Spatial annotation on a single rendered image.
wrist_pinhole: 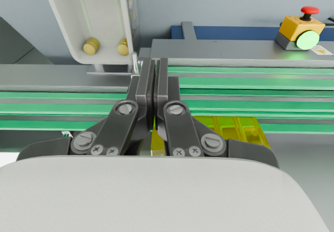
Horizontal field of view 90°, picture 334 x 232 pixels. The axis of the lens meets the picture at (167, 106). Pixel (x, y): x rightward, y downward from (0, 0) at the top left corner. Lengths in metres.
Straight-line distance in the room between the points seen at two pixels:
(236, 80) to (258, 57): 0.11
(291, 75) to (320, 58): 0.11
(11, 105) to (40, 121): 0.08
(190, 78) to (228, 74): 0.10
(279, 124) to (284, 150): 0.14
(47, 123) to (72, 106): 0.13
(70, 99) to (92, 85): 0.07
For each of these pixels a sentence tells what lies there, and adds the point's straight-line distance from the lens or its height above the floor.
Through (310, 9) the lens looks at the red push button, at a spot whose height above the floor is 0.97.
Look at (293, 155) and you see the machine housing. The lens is 0.74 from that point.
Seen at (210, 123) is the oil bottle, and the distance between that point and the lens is 0.46.
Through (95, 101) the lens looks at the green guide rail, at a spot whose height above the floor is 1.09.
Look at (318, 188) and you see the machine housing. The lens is 0.72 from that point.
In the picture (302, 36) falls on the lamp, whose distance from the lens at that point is 0.58.
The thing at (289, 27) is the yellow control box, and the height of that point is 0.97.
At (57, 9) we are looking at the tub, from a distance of 0.52.
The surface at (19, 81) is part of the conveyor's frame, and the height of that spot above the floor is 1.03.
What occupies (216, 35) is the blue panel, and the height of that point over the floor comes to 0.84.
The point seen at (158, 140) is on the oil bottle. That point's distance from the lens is 0.41.
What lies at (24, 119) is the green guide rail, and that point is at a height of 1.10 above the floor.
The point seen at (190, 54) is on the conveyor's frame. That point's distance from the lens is 0.47.
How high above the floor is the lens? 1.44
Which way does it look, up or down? 45 degrees down
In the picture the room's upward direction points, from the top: 179 degrees counter-clockwise
